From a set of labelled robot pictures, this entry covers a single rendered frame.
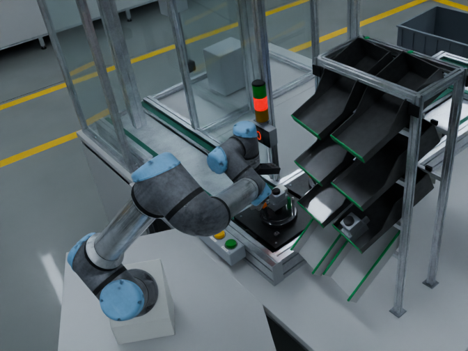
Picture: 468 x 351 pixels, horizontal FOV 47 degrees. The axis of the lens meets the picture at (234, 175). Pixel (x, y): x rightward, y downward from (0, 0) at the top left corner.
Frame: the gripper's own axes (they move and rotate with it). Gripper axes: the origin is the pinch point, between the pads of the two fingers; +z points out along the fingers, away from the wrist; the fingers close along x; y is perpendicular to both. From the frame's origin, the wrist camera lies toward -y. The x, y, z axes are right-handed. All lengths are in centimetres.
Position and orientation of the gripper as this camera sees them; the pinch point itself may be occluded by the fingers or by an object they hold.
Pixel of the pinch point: (259, 206)
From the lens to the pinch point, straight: 193.7
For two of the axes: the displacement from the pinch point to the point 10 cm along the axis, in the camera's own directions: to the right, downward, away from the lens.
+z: 1.2, 7.9, 6.0
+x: 6.1, 4.2, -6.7
